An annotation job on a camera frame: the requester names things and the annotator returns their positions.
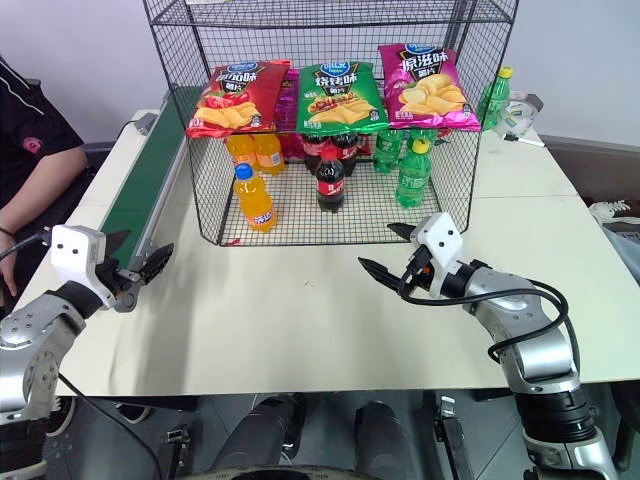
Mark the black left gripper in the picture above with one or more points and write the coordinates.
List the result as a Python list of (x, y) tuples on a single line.
[(122, 287)]

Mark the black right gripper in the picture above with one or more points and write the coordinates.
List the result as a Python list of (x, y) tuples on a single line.
[(417, 275)]

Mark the person's bare forearm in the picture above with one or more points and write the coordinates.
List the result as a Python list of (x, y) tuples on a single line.
[(35, 192)]

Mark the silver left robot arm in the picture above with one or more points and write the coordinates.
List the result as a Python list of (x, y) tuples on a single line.
[(30, 340)]

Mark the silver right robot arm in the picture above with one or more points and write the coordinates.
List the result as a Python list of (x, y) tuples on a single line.
[(525, 340)]

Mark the green conveyor belt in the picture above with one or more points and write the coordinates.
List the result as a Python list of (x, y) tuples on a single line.
[(145, 180)]

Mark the person's bare hand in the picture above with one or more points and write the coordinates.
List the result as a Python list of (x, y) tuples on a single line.
[(6, 272)]

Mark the green soda bottle yellow cap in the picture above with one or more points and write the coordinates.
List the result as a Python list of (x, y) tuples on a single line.
[(492, 102), (412, 180)]

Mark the cola bottle red cap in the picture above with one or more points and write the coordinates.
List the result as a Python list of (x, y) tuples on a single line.
[(331, 182)]

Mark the red snack bag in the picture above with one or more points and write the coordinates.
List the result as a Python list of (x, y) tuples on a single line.
[(365, 145)]

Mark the cola bottle red label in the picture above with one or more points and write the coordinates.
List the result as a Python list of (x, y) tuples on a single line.
[(347, 150), (311, 152)]

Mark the orange soda bottle blue cap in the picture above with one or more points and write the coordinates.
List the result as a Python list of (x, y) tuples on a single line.
[(256, 200)]

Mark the black shoe white sole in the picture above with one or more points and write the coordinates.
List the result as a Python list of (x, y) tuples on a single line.
[(132, 412), (62, 417)]

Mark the green potato chip bag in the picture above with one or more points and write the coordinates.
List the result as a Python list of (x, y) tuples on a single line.
[(340, 100)]

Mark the magenta potato chip bag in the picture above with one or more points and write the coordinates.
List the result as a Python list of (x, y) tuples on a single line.
[(430, 85), (287, 102)]

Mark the white pen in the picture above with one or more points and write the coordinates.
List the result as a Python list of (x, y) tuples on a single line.
[(525, 141)]

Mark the person's black shirt torso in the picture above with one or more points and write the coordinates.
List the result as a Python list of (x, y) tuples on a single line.
[(30, 115)]

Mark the red potato chip bag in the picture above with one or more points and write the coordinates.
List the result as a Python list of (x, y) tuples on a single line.
[(235, 100)]

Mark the dark rounded shape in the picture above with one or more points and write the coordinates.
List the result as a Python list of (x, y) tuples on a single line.
[(385, 435), (265, 432)]

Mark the white container with blue print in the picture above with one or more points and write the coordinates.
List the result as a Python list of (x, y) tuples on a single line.
[(517, 112)]

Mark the white sneaker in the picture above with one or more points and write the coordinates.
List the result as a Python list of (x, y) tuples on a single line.
[(607, 207)]

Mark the blue jeans leg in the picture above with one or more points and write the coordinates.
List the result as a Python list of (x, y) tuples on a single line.
[(622, 250)]

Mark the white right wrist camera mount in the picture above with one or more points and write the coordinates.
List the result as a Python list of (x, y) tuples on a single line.
[(442, 240)]

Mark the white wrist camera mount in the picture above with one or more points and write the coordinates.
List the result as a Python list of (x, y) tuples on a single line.
[(442, 240), (75, 250)]

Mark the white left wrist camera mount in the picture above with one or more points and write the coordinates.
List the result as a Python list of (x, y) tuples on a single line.
[(75, 250)]

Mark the black table frame bracket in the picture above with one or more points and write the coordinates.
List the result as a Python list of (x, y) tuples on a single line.
[(175, 450), (452, 435)]

